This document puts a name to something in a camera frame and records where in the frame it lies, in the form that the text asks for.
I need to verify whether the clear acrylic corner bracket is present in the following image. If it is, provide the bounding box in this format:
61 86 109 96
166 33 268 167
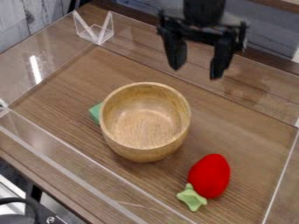
73 11 115 46

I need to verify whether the black table frame bracket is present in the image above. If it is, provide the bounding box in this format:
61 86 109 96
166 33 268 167
26 185 67 224

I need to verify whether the wooden bowl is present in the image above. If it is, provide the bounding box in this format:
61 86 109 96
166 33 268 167
99 82 193 163

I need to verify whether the red plush strawberry toy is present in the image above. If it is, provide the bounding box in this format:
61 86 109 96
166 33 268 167
177 154 232 212

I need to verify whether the green foam block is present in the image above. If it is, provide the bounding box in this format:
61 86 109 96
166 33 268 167
89 103 102 125

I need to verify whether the black cable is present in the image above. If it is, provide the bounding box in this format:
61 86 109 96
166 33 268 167
0 197 41 224

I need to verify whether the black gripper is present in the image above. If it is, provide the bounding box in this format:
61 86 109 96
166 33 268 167
157 0 249 80

